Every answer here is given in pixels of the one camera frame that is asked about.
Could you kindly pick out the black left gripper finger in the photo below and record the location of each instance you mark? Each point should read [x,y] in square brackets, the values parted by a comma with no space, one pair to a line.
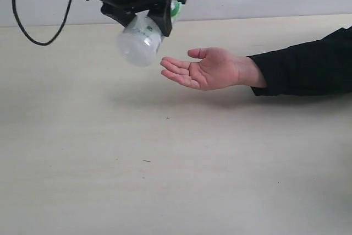
[160,13]

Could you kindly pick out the clear bottle with green label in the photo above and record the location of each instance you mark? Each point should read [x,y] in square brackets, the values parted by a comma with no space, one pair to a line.
[139,42]

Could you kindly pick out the forearm in black sleeve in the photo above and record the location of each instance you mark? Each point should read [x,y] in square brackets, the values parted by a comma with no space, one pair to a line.
[316,68]

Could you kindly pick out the person's open hand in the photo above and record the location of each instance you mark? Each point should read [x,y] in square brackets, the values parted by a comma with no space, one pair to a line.
[216,68]

